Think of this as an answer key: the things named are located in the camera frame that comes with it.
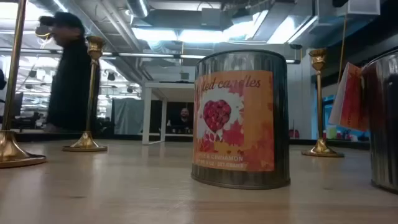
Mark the candle tin with orange label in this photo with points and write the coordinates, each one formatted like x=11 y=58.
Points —
x=236 y=124

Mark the gold candlestick holder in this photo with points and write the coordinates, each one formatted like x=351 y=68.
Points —
x=320 y=146
x=85 y=141
x=9 y=149

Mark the orange paper hang tag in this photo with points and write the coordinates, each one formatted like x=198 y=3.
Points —
x=351 y=99

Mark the silver candle tin with tag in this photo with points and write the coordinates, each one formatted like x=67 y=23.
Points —
x=385 y=124

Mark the person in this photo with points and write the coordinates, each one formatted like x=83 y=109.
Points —
x=71 y=87
x=185 y=115

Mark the grey fabric cover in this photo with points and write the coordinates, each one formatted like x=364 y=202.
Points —
x=127 y=115

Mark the long ceiling light strip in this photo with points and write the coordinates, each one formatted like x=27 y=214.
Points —
x=146 y=55

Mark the red container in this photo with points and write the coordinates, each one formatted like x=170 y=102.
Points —
x=293 y=133

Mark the pale green cup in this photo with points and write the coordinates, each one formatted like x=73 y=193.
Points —
x=331 y=132

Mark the black computer monitor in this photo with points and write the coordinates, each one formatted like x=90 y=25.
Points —
x=18 y=104

